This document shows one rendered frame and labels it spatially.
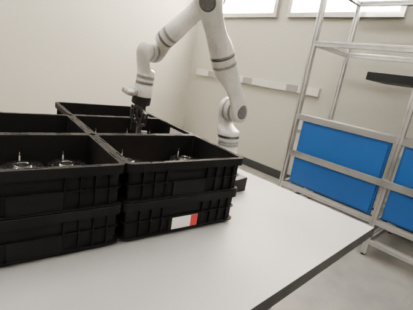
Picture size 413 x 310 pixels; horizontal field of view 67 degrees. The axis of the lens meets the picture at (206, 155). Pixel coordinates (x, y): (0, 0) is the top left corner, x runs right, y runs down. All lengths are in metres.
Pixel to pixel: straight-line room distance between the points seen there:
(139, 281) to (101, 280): 0.09
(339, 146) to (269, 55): 1.86
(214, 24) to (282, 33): 3.05
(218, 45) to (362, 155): 1.77
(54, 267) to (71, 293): 0.10
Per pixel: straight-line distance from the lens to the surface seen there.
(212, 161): 0.93
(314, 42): 2.88
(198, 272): 0.83
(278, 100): 4.03
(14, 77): 4.07
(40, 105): 4.18
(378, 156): 2.62
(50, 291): 0.77
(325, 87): 3.75
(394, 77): 2.62
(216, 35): 1.13
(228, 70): 1.17
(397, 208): 2.64
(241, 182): 1.36
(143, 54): 1.24
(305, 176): 2.87
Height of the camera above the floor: 1.19
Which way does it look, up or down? 15 degrees down
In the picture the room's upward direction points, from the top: 9 degrees clockwise
